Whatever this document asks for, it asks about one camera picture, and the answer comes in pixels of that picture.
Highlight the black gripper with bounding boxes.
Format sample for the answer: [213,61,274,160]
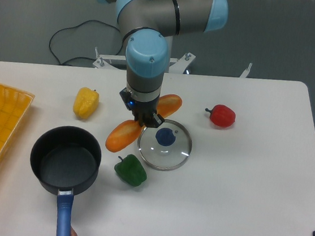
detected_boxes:
[119,88,165,128]

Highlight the long orange bread loaf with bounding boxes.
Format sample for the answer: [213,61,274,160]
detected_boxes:
[105,94,183,153]

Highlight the black pot with blue handle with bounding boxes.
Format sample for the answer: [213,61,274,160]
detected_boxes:
[30,126,102,236]

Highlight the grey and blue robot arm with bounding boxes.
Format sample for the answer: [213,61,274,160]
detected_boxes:
[98,0,229,128]

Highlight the glass lid with blue knob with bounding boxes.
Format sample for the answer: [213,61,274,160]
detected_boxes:
[137,119,192,171]

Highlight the green bell pepper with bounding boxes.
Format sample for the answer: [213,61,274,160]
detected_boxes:
[114,154,148,187]

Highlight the red bell pepper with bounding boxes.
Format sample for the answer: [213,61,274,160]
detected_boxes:
[205,104,236,128]

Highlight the yellow bell pepper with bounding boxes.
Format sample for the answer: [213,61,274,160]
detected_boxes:
[72,87,100,119]

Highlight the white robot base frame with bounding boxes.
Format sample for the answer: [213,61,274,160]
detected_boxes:
[92,47,196,74]

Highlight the white bracket behind table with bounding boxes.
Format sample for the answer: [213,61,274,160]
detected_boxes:
[240,63,252,78]

